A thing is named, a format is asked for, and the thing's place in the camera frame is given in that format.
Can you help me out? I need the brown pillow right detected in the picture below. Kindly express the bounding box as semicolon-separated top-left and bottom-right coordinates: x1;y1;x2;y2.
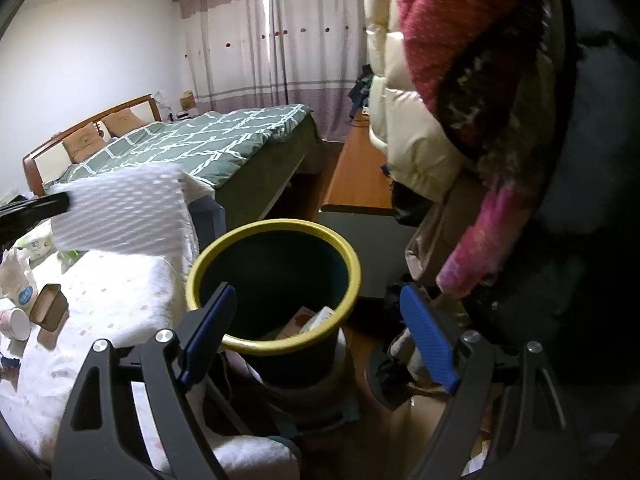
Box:
102;108;148;138

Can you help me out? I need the white purple curtain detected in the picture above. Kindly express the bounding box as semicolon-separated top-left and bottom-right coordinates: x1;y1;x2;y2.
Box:
177;0;367;142

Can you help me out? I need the brown pillow left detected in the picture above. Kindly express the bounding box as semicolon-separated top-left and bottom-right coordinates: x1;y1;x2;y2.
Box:
62;122;107;164

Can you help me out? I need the white green lotion bottle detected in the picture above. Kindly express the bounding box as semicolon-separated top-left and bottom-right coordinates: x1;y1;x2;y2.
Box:
14;234;85;273

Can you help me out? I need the white printed small box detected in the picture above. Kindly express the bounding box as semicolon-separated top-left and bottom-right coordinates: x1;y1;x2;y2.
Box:
276;307;334;340

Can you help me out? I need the green checked duvet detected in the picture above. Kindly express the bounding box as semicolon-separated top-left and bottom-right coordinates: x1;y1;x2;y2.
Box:
44;104;317;190

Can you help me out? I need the white floral table cloth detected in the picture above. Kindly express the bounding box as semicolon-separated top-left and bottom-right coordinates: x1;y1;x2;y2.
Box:
1;250;299;479

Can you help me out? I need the pink fuzzy garment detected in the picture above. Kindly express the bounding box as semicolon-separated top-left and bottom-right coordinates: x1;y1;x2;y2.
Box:
436;182;529;299

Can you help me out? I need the white paper cup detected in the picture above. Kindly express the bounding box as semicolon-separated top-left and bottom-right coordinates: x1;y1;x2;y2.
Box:
0;308;32;341

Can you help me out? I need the red dotted quilted jacket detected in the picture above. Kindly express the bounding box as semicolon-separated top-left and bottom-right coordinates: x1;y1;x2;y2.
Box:
398;0;518;114

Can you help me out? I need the white foam packing sheet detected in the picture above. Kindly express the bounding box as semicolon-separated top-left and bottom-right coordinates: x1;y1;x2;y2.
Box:
51;164;198;261

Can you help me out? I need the yellow-rimmed dark trash bin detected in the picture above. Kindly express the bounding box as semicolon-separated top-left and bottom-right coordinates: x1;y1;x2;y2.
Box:
186;219;361;390

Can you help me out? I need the brown pillow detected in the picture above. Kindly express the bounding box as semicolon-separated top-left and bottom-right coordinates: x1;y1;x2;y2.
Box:
62;122;107;164
102;108;148;138

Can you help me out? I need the cream puffer jacket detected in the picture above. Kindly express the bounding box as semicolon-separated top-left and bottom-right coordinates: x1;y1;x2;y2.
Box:
363;0;463;203

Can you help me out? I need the small brown cardboard box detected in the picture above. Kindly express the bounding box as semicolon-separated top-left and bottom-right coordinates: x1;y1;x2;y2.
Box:
29;284;68;333

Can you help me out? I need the long wooden low cabinet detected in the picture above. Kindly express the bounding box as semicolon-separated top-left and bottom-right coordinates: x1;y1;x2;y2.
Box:
320;110;393;216

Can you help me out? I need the beige hanging bag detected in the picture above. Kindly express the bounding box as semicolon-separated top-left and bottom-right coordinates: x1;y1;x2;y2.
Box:
405;177;486;286

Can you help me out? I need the white blue packet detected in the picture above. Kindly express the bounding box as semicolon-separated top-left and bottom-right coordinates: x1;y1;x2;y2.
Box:
0;248;38;312

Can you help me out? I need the pile of dark clothes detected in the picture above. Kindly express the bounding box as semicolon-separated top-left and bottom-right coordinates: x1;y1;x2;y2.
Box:
348;64;373;120

